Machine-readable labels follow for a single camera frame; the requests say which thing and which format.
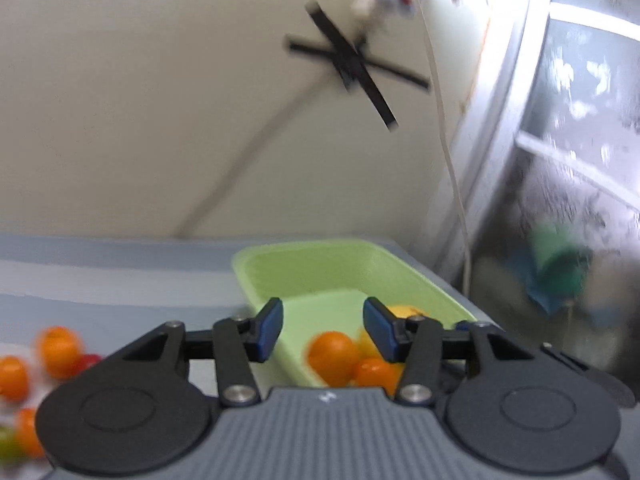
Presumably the striped blue bed sheet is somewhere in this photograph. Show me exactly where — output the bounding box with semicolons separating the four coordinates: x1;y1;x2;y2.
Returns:
1;234;266;363

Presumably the yellow lemon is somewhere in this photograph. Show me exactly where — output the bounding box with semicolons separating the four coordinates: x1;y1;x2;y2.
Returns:
357;298;427;363

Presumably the white power cable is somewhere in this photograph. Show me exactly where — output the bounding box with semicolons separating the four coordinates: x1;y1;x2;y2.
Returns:
404;0;474;296

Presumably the grey cable on wall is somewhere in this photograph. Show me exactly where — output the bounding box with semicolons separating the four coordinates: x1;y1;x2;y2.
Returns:
174;79;334;239

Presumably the red tomato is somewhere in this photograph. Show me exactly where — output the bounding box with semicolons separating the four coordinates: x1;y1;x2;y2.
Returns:
70;353;103;378

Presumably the orange mandarin in basket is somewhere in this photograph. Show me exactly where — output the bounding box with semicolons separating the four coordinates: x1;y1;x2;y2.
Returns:
352;358;405;396

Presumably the green tomato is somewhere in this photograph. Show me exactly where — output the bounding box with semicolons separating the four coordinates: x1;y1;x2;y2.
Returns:
0;426;23;465

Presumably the frosted glass door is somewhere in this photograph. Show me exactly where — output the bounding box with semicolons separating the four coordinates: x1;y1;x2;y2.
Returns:
427;0;639;389

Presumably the green object behind glass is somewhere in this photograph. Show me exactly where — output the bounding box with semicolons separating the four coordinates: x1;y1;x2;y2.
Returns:
506;222;593;316

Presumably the black tape cross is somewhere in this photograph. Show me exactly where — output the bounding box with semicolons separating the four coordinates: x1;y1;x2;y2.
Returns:
284;1;432;131

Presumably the orange mandarin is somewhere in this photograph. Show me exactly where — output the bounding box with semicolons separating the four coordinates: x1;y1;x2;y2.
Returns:
352;358;405;396
0;356;30;403
15;408;44;458
36;326;84;380
306;332;361;388

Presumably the light green plastic basket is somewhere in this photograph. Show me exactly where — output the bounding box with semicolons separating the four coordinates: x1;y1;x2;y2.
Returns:
232;240;482;387

